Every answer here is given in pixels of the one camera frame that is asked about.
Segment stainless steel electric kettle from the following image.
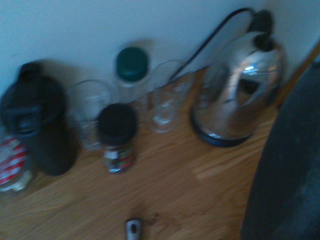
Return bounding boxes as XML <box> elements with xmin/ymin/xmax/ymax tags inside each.
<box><xmin>190</xmin><ymin>9</ymin><xmax>287</xmax><ymax>148</ymax></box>

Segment black lid spice jar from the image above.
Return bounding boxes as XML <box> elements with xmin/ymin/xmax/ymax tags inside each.
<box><xmin>96</xmin><ymin>103</ymin><xmax>139</xmax><ymax>175</ymax></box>

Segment clear drinking glass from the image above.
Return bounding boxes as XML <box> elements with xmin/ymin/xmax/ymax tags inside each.
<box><xmin>149</xmin><ymin>59</ymin><xmax>194</xmax><ymax>134</ymax></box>
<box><xmin>67</xmin><ymin>79</ymin><xmax>114</xmax><ymax>151</ymax></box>

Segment black steel kitchen tongs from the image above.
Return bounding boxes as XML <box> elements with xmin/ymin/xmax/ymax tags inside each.
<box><xmin>124</xmin><ymin>218</ymin><xmax>143</xmax><ymax>240</ymax></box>

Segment red checkered lid jar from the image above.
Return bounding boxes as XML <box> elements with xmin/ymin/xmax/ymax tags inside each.
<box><xmin>0</xmin><ymin>135</ymin><xmax>34</xmax><ymax>194</ymax></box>

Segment black kettle power cord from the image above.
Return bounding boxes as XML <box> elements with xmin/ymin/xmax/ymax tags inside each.
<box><xmin>171</xmin><ymin>7</ymin><xmax>254</xmax><ymax>80</ymax></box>

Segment black shaker bottle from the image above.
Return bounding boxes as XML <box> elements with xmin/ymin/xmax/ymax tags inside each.
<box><xmin>0</xmin><ymin>61</ymin><xmax>77</xmax><ymax>177</ymax></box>

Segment green lid spice jar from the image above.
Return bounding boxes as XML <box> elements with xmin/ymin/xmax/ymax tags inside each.
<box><xmin>114</xmin><ymin>46</ymin><xmax>151</xmax><ymax>112</ymax></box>

